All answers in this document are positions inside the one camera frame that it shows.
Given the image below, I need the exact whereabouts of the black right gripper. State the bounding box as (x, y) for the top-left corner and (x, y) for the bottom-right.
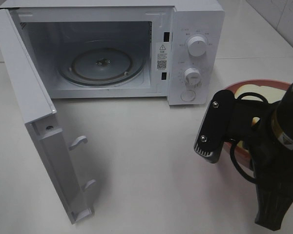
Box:
(224, 99), (281, 156)

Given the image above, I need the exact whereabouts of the pink round plate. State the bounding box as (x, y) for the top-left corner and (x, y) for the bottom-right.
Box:
(225, 79), (290, 168)

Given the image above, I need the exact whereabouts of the white bread sandwich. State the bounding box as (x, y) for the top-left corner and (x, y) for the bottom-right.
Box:
(234, 84), (288, 149)

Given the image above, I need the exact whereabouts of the round white door button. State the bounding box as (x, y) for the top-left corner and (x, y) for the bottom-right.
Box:
(181, 90), (196, 102)

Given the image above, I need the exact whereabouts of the white microwave door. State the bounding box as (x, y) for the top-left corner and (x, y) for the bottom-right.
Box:
(0, 9), (94, 223)

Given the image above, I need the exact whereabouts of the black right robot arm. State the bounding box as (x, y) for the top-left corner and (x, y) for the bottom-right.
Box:
(229, 83), (293, 231)

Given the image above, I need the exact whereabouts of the lower white timer knob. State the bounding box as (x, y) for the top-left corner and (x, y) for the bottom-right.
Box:
(184, 68), (201, 86)

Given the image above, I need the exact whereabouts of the upper white power knob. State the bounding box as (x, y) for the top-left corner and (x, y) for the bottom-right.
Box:
(187, 35), (207, 57)

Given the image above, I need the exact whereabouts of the white microwave oven body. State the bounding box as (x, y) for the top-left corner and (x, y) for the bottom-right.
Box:
(0, 0), (225, 105)

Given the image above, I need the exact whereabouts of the white warning label sticker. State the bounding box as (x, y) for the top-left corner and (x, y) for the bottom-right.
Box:
(155, 42), (171, 71)

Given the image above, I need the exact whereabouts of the glass microwave turntable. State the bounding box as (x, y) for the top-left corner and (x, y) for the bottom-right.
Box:
(58, 40), (148, 87)

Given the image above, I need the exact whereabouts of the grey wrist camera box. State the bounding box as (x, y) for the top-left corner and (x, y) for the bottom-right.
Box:
(194, 90), (235, 164)

